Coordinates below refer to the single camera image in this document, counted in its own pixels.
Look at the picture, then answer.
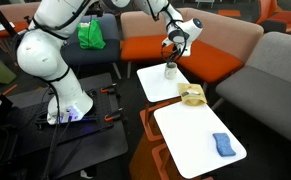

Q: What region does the orange chair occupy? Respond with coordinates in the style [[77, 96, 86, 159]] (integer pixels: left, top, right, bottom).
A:
[[255, 0, 291, 34]]

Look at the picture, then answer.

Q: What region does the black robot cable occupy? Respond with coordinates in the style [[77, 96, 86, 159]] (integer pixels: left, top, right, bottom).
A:
[[11, 0, 190, 180]]

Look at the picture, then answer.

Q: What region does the beige sofa with orange seat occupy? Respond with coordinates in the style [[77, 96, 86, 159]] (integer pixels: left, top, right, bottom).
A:
[[0, 1, 42, 38]]

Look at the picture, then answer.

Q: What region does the white patterned mug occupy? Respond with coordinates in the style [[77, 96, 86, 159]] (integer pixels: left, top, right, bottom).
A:
[[163, 61, 179, 81]]

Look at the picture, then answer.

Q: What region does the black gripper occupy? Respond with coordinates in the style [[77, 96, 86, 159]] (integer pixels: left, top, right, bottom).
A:
[[166, 46, 184, 66]]

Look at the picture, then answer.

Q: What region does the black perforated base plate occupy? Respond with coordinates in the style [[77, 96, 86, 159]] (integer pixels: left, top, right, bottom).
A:
[[34, 87, 121, 135]]

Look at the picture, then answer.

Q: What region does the black pole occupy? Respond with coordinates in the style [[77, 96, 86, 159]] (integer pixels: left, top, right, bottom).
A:
[[0, 0, 18, 30]]

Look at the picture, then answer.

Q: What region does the green bag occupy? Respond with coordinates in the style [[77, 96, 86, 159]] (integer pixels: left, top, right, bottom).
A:
[[76, 19, 107, 51]]

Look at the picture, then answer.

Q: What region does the large white table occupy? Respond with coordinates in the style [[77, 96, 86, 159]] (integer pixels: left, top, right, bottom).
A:
[[128, 99, 248, 180]]

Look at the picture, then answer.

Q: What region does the small white table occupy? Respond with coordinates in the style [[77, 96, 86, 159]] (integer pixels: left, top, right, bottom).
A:
[[136, 62, 191, 104]]

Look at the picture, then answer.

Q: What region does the blue-gray armchair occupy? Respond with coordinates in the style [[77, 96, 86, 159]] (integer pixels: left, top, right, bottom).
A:
[[59, 13, 123, 80]]

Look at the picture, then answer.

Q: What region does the yellow paper pouch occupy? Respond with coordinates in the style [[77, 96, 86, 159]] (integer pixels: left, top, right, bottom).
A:
[[177, 82, 208, 108]]

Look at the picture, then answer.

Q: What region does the black cart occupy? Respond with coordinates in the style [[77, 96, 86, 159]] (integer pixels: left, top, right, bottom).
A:
[[0, 72, 129, 180]]

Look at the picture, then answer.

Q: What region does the beige and orange corner sofa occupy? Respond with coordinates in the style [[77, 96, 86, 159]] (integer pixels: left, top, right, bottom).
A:
[[119, 7, 265, 85]]

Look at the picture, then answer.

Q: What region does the white paper sheet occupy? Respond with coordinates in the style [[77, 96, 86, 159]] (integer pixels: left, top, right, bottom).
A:
[[0, 22, 16, 35]]

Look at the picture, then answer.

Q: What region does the gray sofa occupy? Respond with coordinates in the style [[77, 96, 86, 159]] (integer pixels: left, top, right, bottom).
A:
[[214, 31, 291, 159]]

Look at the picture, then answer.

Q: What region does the orange handled black clamp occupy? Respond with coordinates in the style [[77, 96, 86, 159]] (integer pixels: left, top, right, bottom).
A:
[[99, 83, 119, 95], [103, 108, 125, 123]]

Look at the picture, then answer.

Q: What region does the blue cloth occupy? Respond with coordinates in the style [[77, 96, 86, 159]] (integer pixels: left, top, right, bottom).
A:
[[212, 132, 237, 158]]

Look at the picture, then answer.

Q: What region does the orange ottoman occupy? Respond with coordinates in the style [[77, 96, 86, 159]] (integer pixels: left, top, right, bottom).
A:
[[217, 9, 242, 18]]

